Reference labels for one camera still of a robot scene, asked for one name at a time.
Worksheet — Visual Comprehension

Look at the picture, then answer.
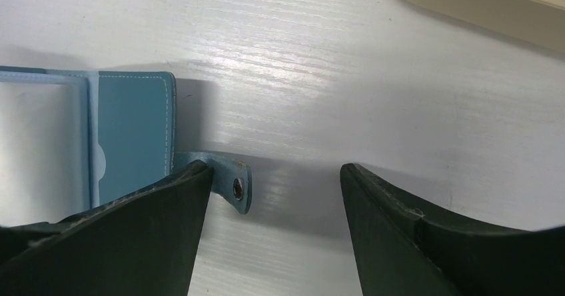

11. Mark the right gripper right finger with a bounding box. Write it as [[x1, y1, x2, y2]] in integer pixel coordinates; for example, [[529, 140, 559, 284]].
[[340, 163, 564, 295]]

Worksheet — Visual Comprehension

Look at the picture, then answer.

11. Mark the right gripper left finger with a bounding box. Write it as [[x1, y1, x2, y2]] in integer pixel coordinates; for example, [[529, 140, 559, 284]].
[[1, 160, 214, 295]]

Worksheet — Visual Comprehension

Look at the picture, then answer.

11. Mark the beige oval tray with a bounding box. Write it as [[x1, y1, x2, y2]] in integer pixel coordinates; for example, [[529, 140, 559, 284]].
[[405, 0, 564, 52]]

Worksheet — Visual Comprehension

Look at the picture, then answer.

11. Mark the blue leather card holder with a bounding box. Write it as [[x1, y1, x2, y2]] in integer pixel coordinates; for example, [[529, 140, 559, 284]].
[[1, 66, 252, 225]]

